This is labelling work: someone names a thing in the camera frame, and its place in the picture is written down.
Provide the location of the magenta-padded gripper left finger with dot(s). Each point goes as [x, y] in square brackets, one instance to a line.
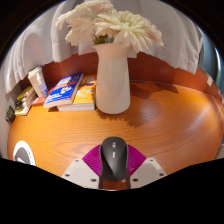
[80, 173]

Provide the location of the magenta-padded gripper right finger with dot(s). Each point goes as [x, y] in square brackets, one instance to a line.
[148, 171]

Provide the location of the black computer mouse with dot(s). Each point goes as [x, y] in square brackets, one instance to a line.
[114, 160]

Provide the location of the round white grey mouse pad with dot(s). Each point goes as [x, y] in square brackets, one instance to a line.
[24, 154]

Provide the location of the orange yellow book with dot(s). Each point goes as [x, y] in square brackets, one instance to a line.
[85, 96]

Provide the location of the red book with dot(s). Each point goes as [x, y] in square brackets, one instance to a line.
[39, 101]

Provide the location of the blue book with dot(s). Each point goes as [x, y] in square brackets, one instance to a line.
[63, 90]

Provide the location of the yellow white book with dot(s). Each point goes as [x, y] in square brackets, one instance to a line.
[22, 111]

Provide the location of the dark green mug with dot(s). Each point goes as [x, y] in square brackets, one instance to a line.
[10, 115]

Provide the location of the clear spray bottle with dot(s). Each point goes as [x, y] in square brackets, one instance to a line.
[44, 89]

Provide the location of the white ceramic vase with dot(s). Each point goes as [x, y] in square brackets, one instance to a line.
[112, 83]

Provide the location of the yellow black book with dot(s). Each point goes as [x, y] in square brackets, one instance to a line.
[25, 93]

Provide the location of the white tumbler cup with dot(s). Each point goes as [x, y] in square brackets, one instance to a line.
[35, 78]

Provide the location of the white curtain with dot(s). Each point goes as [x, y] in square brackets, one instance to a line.
[36, 43]

